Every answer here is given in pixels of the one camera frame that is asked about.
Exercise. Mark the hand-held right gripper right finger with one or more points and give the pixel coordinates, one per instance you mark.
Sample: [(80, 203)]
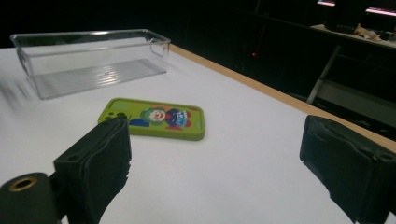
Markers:
[(351, 161)]

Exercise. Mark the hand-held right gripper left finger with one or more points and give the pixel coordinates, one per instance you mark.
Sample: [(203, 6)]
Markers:
[(93, 161)]

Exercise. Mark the clear plastic container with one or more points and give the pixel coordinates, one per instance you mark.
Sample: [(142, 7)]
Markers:
[(93, 74)]

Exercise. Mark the green cartoon phone case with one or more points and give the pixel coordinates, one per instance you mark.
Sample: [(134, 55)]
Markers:
[(190, 124)]

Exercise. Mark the white metal stand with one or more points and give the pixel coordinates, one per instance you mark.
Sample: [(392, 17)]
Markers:
[(351, 93)]

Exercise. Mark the cluttered background desk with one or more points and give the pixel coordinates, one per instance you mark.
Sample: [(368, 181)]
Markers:
[(367, 34)]

